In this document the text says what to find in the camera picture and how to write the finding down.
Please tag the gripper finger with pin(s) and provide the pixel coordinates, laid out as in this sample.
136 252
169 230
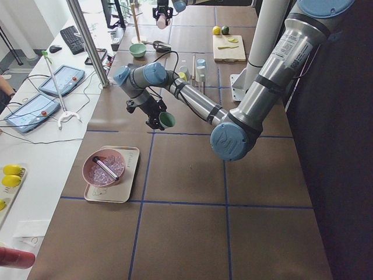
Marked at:
169 15
161 106
155 13
154 123

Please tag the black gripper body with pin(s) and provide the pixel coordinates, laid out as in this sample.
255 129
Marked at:
150 108
162 9

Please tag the pink cup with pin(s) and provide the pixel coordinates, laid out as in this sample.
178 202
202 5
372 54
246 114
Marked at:
161 21

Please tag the mint green cup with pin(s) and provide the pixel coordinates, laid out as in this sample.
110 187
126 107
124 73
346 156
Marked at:
167 120

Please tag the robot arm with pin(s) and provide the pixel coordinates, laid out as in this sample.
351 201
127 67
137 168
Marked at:
286 33

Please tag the yellow cup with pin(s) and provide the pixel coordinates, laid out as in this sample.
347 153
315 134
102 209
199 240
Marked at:
182 76

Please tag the grey cup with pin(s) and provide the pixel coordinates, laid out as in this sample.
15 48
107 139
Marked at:
184 69

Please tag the white cup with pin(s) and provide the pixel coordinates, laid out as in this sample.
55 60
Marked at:
200 74

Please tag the light blue cup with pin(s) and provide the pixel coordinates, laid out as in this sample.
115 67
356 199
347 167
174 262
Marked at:
200 62

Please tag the wooden mug tree stand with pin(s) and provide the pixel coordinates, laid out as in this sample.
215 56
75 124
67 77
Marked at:
138 38

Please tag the metal scoop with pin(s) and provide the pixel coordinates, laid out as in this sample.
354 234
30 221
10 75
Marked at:
159 46

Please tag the green bowl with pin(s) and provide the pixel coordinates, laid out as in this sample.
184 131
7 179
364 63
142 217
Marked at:
137 50

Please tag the yellow lemon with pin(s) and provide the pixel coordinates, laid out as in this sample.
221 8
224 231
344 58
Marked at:
216 30

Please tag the green avocado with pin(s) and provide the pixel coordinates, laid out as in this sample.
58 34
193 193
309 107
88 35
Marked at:
225 30

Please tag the wooden cutting board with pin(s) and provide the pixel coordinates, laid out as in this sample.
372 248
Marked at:
228 55

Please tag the beige tray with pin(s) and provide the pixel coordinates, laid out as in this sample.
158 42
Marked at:
119 192

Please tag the pink bowl with ice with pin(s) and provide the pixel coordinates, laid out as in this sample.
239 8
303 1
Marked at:
95 175

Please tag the white grabber tool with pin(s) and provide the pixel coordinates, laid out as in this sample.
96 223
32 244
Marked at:
66 115

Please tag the black keyboard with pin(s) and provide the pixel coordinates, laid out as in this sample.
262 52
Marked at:
74 42

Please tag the teach pendant far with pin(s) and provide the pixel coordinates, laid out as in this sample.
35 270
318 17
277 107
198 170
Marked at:
67 78

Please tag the teach pendant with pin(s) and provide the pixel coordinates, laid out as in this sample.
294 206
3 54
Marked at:
32 113
67 78

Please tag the black computer mouse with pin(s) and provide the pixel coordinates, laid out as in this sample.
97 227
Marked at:
55 48

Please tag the teach pendant near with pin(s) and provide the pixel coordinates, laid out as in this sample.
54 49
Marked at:
32 113

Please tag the red cylinder bottle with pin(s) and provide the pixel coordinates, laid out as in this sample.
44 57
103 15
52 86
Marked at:
13 258

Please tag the white wire cup rack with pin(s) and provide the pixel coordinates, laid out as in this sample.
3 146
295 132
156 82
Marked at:
201 85

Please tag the aluminium frame post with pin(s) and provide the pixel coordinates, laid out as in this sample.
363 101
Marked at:
80 21

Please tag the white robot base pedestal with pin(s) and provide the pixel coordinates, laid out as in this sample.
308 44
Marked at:
272 14

